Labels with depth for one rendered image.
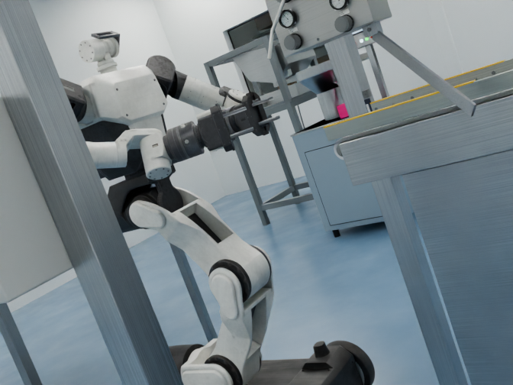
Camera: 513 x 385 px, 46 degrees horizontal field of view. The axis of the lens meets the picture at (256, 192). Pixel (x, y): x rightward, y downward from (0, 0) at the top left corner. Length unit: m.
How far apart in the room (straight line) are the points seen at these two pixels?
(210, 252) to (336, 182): 2.29
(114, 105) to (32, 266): 0.98
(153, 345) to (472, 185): 0.75
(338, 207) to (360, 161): 2.71
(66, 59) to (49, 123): 6.26
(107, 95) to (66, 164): 0.95
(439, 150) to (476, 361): 0.51
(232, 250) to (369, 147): 0.63
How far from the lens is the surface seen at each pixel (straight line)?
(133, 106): 1.84
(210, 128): 1.54
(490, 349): 1.50
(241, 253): 1.80
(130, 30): 7.88
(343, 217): 4.08
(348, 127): 1.35
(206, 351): 2.12
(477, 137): 1.27
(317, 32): 1.31
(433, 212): 1.39
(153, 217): 1.86
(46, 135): 0.87
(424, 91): 1.57
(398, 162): 1.33
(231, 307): 1.79
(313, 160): 4.05
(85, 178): 0.89
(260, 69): 5.08
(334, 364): 2.02
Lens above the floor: 1.05
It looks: 8 degrees down
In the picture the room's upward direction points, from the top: 20 degrees counter-clockwise
